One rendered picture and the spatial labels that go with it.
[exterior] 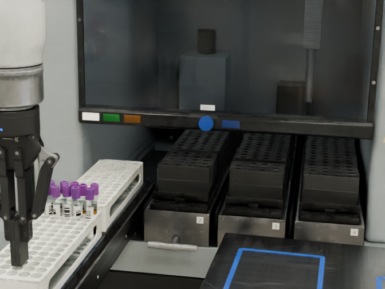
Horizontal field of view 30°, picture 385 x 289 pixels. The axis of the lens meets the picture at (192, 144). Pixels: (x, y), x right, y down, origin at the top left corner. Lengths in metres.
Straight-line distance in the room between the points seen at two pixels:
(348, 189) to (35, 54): 0.76
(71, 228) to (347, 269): 0.46
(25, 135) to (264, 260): 0.46
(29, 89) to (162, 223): 0.58
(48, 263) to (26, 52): 0.32
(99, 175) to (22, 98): 0.56
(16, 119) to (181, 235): 0.58
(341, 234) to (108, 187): 0.47
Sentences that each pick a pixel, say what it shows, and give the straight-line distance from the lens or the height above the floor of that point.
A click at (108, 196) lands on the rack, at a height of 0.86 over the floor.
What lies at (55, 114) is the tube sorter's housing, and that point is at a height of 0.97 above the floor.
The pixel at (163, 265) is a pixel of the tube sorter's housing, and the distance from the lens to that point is 1.51.
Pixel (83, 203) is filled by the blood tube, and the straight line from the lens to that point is 1.28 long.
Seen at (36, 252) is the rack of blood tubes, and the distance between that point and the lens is 1.15.
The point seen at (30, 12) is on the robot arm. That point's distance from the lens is 0.97.
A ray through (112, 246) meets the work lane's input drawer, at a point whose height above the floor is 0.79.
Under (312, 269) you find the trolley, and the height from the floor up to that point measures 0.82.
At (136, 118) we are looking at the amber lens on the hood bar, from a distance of 1.49.
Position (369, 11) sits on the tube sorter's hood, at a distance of 1.43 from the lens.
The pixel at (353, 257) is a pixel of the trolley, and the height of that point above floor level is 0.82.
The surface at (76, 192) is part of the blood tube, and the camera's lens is 1.26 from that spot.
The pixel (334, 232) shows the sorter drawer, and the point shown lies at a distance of 1.45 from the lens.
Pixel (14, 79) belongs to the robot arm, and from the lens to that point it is 0.98.
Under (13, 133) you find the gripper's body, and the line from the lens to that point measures 1.00.
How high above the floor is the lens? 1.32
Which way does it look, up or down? 15 degrees down
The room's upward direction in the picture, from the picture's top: 1 degrees clockwise
